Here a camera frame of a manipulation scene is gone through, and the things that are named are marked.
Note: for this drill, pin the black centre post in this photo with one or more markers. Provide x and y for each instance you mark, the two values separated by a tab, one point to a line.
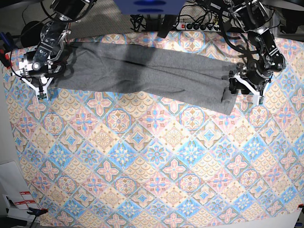
166	26

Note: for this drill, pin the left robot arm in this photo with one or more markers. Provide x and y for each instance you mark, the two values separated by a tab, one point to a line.
252	18

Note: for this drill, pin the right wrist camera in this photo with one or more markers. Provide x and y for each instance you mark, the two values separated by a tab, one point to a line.
42	96

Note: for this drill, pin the red table clamp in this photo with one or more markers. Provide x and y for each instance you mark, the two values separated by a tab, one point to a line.
5	58

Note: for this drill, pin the grey T-shirt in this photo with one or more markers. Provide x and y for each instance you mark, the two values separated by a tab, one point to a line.
118	68

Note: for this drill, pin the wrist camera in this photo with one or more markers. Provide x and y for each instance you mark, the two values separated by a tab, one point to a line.
261	100
42	96

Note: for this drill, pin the white box with labels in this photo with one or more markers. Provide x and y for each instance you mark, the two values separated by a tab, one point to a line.
17	195

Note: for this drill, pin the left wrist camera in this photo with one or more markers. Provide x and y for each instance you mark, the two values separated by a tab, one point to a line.
261	100

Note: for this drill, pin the black round stool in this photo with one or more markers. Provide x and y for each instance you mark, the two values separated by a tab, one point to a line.
30	35

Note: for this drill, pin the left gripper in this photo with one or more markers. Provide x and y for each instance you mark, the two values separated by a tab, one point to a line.
257	73

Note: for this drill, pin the white power strip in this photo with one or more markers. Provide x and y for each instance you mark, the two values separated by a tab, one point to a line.
187	26

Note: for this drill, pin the patterned tablecloth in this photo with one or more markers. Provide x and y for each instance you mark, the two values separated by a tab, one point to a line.
99	160

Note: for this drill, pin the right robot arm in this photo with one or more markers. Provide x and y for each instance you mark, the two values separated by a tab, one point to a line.
46	62

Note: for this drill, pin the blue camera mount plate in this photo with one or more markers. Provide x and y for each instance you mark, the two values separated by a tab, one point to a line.
134	7

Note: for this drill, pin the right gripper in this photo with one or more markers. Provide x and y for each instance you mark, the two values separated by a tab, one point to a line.
40	78

